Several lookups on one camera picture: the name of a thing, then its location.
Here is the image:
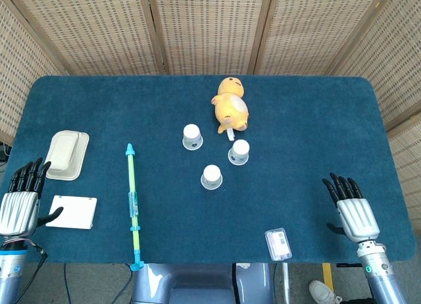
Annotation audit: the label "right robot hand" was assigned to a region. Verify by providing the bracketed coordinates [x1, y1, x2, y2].
[322, 172, 382, 243]

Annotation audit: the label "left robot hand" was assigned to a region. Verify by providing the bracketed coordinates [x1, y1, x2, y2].
[0, 157, 64, 236]

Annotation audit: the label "white floral paper cup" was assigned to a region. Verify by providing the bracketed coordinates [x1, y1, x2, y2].
[228, 139, 251, 166]
[200, 165, 224, 190]
[182, 124, 203, 151]

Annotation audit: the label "white flat box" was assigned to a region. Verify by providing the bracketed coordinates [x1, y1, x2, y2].
[45, 195, 98, 230]

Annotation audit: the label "woven bamboo screen panel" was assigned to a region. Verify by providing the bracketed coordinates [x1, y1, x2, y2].
[0, 0, 165, 76]
[0, 0, 68, 145]
[146, 0, 274, 76]
[386, 116, 421, 222]
[255, 0, 395, 77]
[328, 0, 421, 130]

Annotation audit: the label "beige pulp food container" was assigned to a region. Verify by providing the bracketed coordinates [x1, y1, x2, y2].
[44, 130, 90, 181]

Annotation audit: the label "white shoe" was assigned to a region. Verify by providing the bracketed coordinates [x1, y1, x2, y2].
[308, 280, 343, 304]

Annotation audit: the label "clear package purple items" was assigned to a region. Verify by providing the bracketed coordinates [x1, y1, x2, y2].
[264, 228, 293, 261]

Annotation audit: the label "silver table leg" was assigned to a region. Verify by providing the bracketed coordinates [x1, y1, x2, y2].
[281, 263, 291, 304]

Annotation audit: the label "blue felt table cloth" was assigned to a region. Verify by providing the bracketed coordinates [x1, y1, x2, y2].
[0, 75, 417, 265]

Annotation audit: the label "green blue tube toy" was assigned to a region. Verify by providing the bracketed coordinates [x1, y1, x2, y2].
[125, 143, 145, 272]

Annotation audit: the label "yellow plush toy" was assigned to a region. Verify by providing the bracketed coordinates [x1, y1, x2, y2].
[210, 76, 251, 142]

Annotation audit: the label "grey robot torso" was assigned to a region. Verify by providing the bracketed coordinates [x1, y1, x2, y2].
[131, 263, 274, 304]

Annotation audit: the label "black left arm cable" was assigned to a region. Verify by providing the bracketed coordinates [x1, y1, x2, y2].
[24, 240, 49, 268]

